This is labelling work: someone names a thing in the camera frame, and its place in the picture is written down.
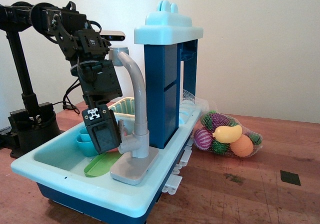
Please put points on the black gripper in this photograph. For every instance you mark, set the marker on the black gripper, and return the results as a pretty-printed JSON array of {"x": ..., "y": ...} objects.
[{"x": 99, "y": 83}]

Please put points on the grey faucet lever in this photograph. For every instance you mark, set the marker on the grey faucet lever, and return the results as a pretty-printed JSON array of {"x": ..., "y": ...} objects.
[{"x": 129, "y": 143}]

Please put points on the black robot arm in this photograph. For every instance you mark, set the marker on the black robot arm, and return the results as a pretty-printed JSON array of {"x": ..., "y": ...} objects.
[{"x": 36, "y": 123}]

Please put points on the teal dish rack basket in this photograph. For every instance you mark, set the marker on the teal dish rack basket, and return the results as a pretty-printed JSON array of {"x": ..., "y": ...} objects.
[{"x": 124, "y": 108}]

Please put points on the teal toy cup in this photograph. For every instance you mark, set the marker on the teal toy cup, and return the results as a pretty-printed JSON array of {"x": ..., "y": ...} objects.
[{"x": 85, "y": 143}]

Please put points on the green toy plate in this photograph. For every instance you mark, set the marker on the green toy plate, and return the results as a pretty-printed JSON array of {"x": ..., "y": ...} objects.
[{"x": 101, "y": 164}]

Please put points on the grey toy faucet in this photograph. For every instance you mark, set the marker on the grey toy faucet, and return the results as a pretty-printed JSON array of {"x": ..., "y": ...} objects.
[{"x": 132, "y": 167}]

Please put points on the blue toy sink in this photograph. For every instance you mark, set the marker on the blue toy sink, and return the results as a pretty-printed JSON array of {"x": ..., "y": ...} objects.
[{"x": 58, "y": 168}]

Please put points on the white plastic clips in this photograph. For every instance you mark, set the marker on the white plastic clips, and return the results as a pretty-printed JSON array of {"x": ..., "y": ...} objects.
[{"x": 174, "y": 178}]

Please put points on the purple toy onion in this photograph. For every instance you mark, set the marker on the purple toy onion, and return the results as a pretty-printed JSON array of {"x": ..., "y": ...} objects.
[{"x": 203, "y": 139}]

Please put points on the blue toy shelf tower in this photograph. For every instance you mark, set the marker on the blue toy shelf tower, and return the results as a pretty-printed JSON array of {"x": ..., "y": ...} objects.
[{"x": 170, "y": 52}]

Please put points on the mesh bag of toys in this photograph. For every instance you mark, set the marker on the mesh bag of toys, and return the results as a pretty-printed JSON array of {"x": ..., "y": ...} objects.
[{"x": 210, "y": 120}]

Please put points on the yellow toy mango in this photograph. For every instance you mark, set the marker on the yellow toy mango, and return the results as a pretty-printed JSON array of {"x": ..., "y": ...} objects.
[{"x": 227, "y": 134}]

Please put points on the orange toy fruit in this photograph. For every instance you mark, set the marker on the orange toy fruit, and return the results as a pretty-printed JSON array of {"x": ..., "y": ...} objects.
[{"x": 242, "y": 147}]

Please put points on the black tape square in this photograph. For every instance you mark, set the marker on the black tape square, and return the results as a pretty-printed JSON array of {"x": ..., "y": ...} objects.
[{"x": 289, "y": 177}]

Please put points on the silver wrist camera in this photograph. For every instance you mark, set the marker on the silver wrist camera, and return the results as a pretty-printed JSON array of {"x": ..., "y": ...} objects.
[{"x": 113, "y": 35}]

